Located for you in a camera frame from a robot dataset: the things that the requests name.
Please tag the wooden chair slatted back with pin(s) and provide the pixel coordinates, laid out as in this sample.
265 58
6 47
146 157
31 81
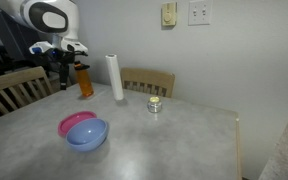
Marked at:
14 80

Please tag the speckled gray countertop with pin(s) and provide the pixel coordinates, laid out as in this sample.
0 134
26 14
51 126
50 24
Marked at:
287 150

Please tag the small glass jar candle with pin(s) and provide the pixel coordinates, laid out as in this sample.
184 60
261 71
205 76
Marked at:
154 106

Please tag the blue plastic bowl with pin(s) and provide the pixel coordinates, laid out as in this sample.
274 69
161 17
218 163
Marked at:
87 135

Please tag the orange water bottle black cap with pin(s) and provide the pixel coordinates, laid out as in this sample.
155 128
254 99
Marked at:
84 83

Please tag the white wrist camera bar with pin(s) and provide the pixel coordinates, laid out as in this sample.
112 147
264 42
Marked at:
42 46

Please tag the white paper towel roll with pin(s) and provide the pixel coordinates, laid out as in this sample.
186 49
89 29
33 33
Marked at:
115 76

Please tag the beige wall dimmer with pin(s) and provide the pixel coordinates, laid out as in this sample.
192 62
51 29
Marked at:
169 14

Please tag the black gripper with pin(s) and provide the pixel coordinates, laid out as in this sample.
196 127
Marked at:
65 56

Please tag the white light switch plate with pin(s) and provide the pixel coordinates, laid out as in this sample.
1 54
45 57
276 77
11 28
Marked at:
200 12

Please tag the pink round lid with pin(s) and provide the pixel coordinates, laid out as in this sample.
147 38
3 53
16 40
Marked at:
72 121

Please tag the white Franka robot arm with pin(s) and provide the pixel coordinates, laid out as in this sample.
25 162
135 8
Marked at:
54 18

